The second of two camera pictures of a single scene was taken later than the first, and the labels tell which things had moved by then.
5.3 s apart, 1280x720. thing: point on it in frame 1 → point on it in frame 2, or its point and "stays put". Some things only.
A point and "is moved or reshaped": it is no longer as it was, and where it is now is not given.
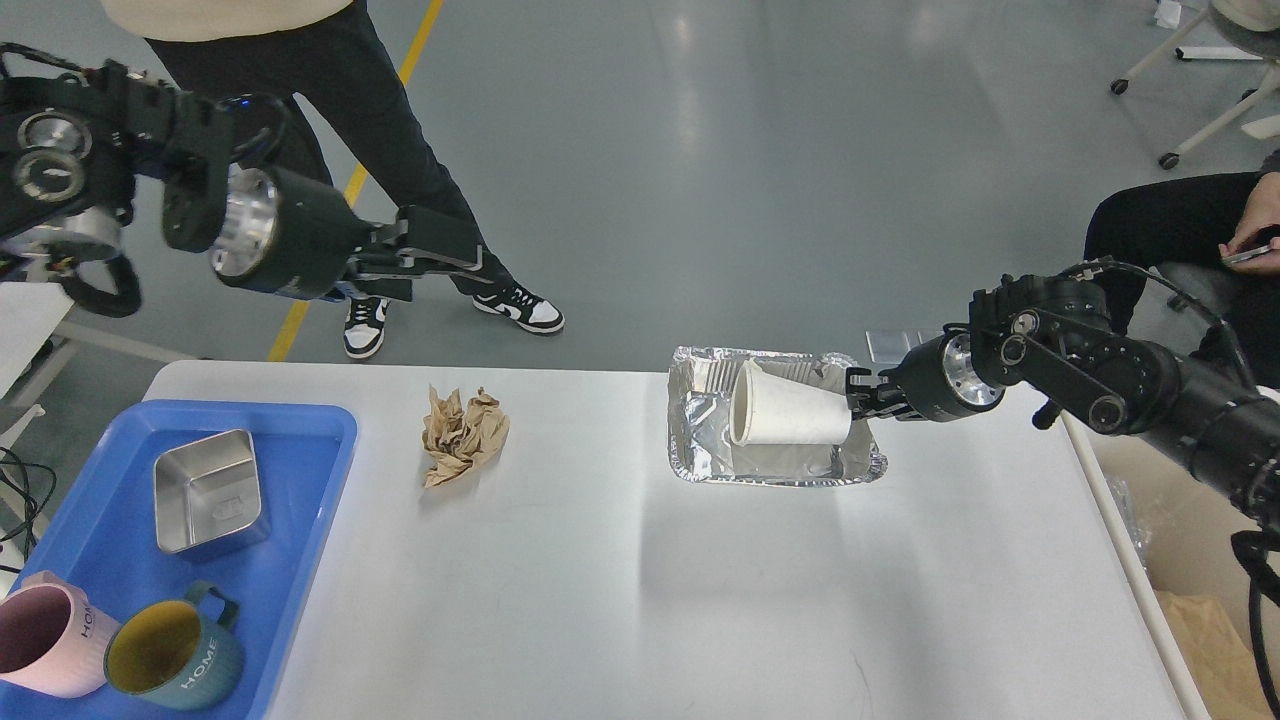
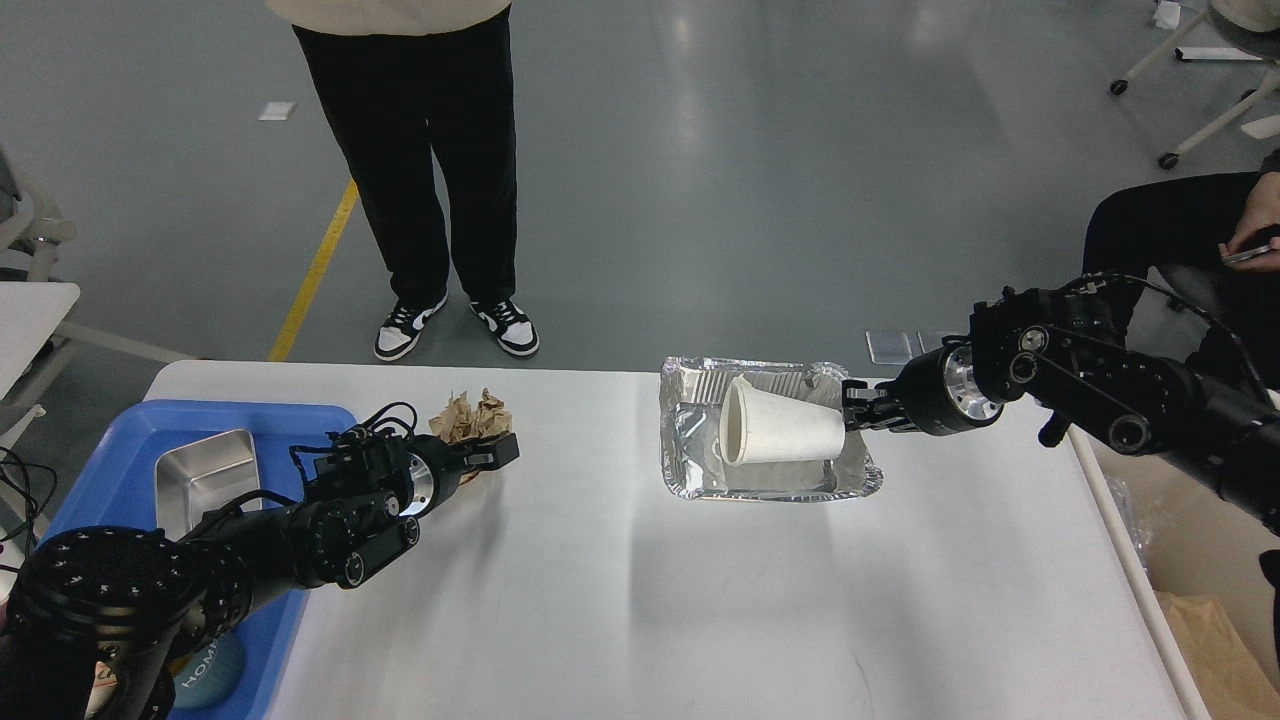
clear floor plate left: [888, 347] stays put
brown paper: [458, 439] stays put
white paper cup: [772, 408] is moved or reshaped
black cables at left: [40, 482] stays put
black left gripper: [291, 235] → [435, 468]
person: [325, 58] → [394, 76]
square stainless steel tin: [207, 497] stays put
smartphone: [1243, 255] stays put
